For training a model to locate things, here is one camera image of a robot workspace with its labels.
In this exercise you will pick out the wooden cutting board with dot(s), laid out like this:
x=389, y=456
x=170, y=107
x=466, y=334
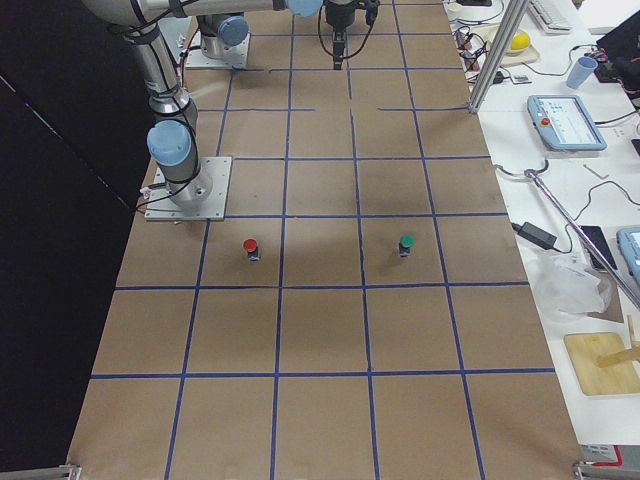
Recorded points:
x=602, y=363

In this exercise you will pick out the aluminium frame post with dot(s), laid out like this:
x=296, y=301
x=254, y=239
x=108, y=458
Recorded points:
x=506, y=30

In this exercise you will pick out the black power adapter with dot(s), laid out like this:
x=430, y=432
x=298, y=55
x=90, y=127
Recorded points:
x=535, y=235

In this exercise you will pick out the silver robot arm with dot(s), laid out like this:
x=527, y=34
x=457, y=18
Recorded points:
x=221, y=32
x=172, y=140

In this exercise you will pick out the blue teach pendant tablet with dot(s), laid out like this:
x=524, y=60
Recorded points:
x=564, y=124

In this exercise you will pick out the blue plastic cup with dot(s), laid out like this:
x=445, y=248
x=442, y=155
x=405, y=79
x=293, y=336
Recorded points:
x=580, y=72

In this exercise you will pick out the clear plastic bag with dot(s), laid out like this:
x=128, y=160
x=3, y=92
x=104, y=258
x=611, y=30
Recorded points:
x=564, y=286

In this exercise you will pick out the metal crutch pole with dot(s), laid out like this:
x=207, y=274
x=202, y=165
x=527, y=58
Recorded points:
x=534, y=175

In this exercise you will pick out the yellow lemon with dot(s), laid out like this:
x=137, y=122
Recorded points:
x=519, y=43

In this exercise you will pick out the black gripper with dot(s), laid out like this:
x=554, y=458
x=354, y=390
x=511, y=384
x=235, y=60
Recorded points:
x=339, y=15

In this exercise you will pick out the black smartphone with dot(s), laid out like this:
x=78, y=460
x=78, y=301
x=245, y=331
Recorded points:
x=597, y=237

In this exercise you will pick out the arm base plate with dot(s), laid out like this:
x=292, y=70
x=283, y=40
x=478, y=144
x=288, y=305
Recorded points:
x=204, y=198
x=211, y=53

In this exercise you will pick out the red push button switch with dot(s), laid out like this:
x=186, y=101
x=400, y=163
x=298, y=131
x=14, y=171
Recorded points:
x=252, y=249

